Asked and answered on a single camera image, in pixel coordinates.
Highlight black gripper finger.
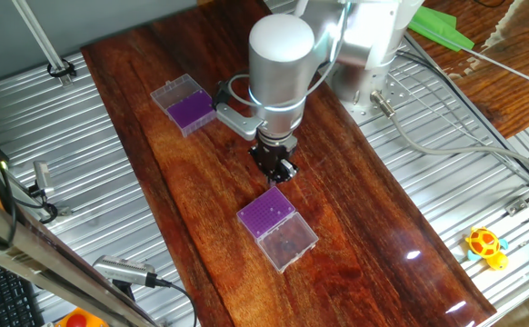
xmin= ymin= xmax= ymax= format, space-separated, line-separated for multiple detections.
xmin=266 ymin=168 xmax=289 ymax=185
xmin=278 ymin=157 xmax=300 ymax=181

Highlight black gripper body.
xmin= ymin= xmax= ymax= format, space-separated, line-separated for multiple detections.
xmin=248 ymin=138 xmax=299 ymax=177

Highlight flat purple pipette tip holder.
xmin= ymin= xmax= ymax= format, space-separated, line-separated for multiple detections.
xmin=235 ymin=184 xmax=320 ymax=274

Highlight tall purple pipette tip box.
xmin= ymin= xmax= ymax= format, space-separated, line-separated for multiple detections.
xmin=149 ymin=74 xmax=218 ymax=139

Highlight green plastic sheet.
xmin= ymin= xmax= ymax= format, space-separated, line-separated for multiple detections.
xmin=407 ymin=5 xmax=475 ymax=52

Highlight yellow orange turtle toy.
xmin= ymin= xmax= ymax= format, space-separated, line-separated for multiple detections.
xmin=464 ymin=225 xmax=510 ymax=272

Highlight brown wooden side table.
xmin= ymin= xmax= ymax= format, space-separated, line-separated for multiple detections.
xmin=404 ymin=0 xmax=529 ymax=140

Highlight thin white rod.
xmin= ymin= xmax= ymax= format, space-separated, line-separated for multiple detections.
xmin=409 ymin=22 xmax=529 ymax=94

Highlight orange box with red button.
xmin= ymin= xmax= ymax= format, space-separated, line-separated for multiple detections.
xmin=55 ymin=306 xmax=110 ymax=327

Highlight silver aluminium pole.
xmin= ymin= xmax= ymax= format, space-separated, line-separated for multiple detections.
xmin=9 ymin=0 xmax=68 ymax=76

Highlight black keyboard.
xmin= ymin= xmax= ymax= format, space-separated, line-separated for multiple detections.
xmin=0 ymin=252 xmax=46 ymax=327

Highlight black round cable plug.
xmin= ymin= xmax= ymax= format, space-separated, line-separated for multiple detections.
xmin=212 ymin=80 xmax=231 ymax=110

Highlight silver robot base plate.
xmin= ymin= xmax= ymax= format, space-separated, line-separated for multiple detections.
xmin=318 ymin=56 xmax=412 ymax=126

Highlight grey hose with metal connector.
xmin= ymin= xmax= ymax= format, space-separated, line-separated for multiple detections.
xmin=369 ymin=89 xmax=529 ymax=181

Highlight black camera cable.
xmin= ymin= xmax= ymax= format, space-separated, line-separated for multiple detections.
xmin=154 ymin=276 xmax=199 ymax=327
xmin=15 ymin=183 xmax=60 ymax=225

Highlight thin grey cable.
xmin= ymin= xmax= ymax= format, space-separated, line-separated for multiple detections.
xmin=387 ymin=73 xmax=529 ymax=186

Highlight silver ribbed camera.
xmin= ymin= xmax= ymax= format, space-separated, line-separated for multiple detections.
xmin=92 ymin=253 xmax=159 ymax=288

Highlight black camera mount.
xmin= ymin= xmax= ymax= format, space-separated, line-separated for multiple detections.
xmin=111 ymin=279 xmax=137 ymax=303

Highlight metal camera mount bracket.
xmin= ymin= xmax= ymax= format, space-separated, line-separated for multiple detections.
xmin=0 ymin=158 xmax=74 ymax=219

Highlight black cable ring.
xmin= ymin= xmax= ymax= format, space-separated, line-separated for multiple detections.
xmin=45 ymin=57 xmax=78 ymax=79

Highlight steel frame beam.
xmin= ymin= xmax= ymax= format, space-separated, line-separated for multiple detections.
xmin=0 ymin=184 xmax=162 ymax=327

